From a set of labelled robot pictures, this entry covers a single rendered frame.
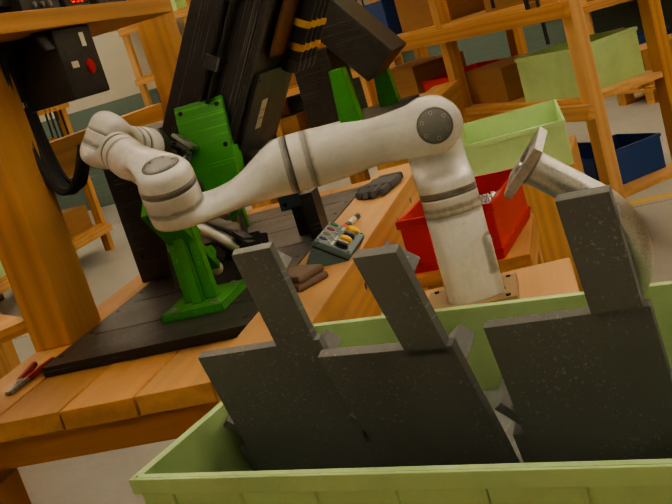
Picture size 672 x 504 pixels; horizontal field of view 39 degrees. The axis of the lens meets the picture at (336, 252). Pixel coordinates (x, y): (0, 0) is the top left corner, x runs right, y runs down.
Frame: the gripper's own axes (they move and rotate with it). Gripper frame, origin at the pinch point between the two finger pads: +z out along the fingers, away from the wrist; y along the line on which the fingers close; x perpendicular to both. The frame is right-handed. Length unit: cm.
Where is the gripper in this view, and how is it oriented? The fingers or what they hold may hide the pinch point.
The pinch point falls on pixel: (178, 151)
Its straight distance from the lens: 208.3
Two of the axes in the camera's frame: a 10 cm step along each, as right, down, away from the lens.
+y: -8.1, -5.4, 2.2
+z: 2.8, -0.4, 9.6
